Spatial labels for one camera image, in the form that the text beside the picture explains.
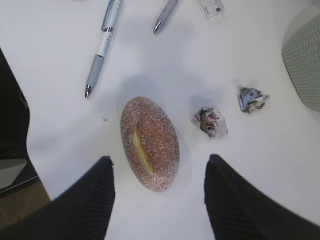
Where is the sugared bread bun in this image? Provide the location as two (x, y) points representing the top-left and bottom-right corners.
(120, 96), (180, 192)

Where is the grey grip pen on ruler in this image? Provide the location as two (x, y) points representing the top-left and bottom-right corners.
(152, 0), (178, 34)

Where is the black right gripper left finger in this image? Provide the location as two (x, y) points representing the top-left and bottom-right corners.
(0, 156), (115, 240)

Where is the clear plastic ruler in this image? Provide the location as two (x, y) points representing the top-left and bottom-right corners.
(196, 0), (225, 19)

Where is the green woven plastic basket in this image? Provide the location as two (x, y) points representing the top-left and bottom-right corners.
(281, 2), (320, 112)

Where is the blue clear grey-grip pen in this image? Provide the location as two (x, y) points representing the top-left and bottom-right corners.
(84, 0), (123, 99)

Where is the paper ball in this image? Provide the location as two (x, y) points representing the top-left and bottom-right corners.
(237, 86), (270, 114)
(191, 106), (228, 139)

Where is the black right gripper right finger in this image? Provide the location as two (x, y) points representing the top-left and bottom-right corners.
(204, 154), (320, 240)

